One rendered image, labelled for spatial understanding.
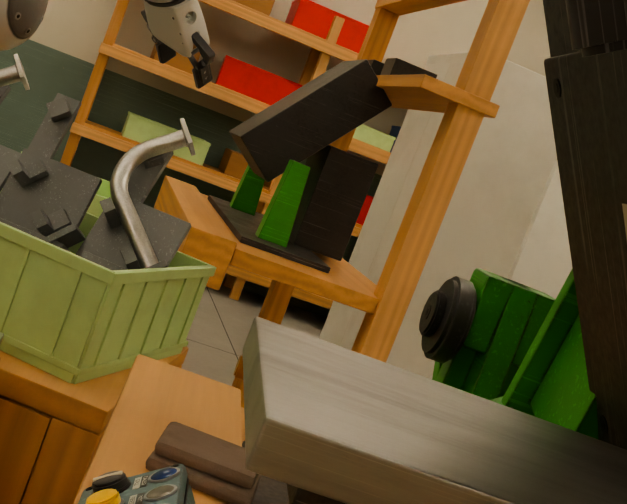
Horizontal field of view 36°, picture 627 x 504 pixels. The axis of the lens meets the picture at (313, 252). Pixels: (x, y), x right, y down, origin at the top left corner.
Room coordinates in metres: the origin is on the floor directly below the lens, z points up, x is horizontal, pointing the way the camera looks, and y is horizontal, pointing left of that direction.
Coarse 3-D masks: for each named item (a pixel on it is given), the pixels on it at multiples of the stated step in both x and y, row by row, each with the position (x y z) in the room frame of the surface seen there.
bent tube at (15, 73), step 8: (16, 56) 1.75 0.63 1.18; (16, 64) 1.74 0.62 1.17; (0, 72) 1.73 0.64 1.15; (8, 72) 1.73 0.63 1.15; (16, 72) 1.74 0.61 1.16; (24, 72) 1.77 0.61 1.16; (0, 80) 1.73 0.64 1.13; (8, 80) 1.74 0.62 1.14; (16, 80) 1.74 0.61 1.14; (24, 80) 1.73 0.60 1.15
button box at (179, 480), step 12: (180, 468) 0.70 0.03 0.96; (132, 480) 0.70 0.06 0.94; (144, 480) 0.69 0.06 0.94; (156, 480) 0.68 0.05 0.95; (168, 480) 0.68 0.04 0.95; (180, 480) 0.68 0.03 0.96; (84, 492) 0.70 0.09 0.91; (120, 492) 0.68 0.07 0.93; (132, 492) 0.67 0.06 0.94; (144, 492) 0.67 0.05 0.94; (180, 492) 0.66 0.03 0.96; (192, 492) 0.71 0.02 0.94
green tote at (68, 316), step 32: (0, 224) 1.35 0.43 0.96; (0, 256) 1.35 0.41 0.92; (32, 256) 1.34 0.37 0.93; (64, 256) 1.33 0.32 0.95; (0, 288) 1.35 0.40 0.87; (32, 288) 1.34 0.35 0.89; (64, 288) 1.33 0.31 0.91; (96, 288) 1.32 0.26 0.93; (128, 288) 1.38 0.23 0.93; (160, 288) 1.50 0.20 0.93; (192, 288) 1.64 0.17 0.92; (0, 320) 1.34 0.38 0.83; (32, 320) 1.33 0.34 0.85; (64, 320) 1.32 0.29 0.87; (96, 320) 1.32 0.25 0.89; (128, 320) 1.42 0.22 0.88; (160, 320) 1.55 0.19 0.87; (192, 320) 1.70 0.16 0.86; (32, 352) 1.33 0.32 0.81; (64, 352) 1.32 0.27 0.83; (96, 352) 1.35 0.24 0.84; (128, 352) 1.47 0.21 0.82; (160, 352) 1.59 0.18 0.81
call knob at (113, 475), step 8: (112, 472) 0.69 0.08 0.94; (120, 472) 0.69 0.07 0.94; (96, 480) 0.68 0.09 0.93; (104, 480) 0.68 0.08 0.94; (112, 480) 0.68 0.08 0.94; (120, 480) 0.68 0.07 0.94; (96, 488) 0.68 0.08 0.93; (104, 488) 0.67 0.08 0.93; (112, 488) 0.67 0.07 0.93; (120, 488) 0.68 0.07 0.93
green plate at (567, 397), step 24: (552, 312) 0.57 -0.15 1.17; (576, 312) 0.57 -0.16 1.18; (552, 336) 0.57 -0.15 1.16; (576, 336) 0.56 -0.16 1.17; (528, 360) 0.58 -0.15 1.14; (552, 360) 0.58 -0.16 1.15; (576, 360) 0.55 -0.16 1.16; (528, 384) 0.58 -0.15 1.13; (552, 384) 0.56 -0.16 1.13; (576, 384) 0.53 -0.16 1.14; (528, 408) 0.59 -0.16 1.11; (552, 408) 0.55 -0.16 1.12; (576, 408) 0.52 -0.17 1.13
